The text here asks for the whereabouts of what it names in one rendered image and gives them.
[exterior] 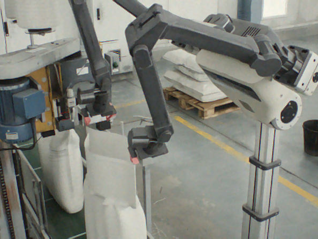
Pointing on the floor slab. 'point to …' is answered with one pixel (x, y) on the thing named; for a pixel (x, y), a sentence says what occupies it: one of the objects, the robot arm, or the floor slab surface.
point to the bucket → (317, 136)
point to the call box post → (147, 197)
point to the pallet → (183, 103)
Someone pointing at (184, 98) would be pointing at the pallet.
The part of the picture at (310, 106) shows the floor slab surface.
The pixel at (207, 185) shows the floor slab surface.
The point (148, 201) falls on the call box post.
